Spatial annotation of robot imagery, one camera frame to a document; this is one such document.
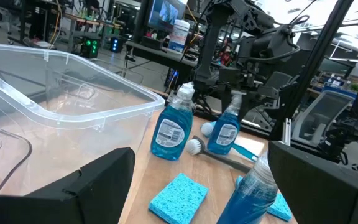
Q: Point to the grey dish brush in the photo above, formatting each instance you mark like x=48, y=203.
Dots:
x=194, y=147

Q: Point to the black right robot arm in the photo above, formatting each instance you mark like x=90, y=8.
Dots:
x=259, y=43

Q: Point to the grey mesh office chair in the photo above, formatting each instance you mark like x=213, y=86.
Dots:
x=322, y=115

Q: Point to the black computer with green lights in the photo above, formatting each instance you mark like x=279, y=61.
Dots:
x=90, y=46

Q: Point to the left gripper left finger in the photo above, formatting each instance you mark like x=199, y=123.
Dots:
x=73, y=199

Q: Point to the computer monitor with blue picture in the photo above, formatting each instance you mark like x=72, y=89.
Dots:
x=166, y=14

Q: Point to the white wipes canister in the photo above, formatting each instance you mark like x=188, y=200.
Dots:
x=179, y=37

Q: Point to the black desk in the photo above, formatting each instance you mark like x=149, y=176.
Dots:
x=160, y=54

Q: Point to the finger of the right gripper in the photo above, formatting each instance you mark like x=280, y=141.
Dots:
x=248, y=105
x=227, y=100

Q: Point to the black device with blue lights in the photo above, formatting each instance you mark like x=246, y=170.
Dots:
x=115, y=45

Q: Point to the blue dish soap bottle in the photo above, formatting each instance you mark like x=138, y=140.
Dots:
x=247, y=199
x=171, y=133
x=225, y=137

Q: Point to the tall clear plastic bin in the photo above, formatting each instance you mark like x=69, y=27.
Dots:
x=104, y=119

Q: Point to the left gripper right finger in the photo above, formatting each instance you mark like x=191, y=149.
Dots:
x=322, y=193

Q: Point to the blue cellulose sponge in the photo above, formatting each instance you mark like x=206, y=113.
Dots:
x=179, y=200
x=280, y=208

